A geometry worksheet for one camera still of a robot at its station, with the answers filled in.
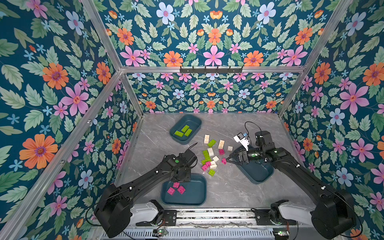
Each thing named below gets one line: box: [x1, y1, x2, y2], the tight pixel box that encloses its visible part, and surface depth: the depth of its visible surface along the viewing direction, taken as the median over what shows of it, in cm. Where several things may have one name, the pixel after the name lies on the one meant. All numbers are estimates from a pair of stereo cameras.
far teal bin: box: [169, 114, 202, 145], surface depth 111 cm
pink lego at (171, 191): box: [167, 187, 175, 196], surface depth 82 cm
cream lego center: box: [207, 147, 214, 157], surface depth 98 cm
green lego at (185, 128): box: [181, 124, 190, 133], surface depth 111 cm
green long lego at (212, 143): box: [207, 139, 217, 148], surface depth 103 cm
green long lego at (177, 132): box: [174, 130, 184, 138], surface depth 109 cm
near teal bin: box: [160, 173, 207, 206], surface depth 82 cm
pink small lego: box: [177, 185, 186, 195], surface depth 82 cm
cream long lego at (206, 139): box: [204, 134, 210, 144], surface depth 104 cm
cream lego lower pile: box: [210, 160, 217, 169], surface depth 92 cm
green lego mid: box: [184, 128, 193, 137], surface depth 110 cm
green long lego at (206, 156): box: [201, 150, 212, 162], surface depth 97 cm
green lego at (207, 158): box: [201, 156, 212, 165], surface depth 95 cm
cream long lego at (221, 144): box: [218, 139, 225, 150], surface depth 103 cm
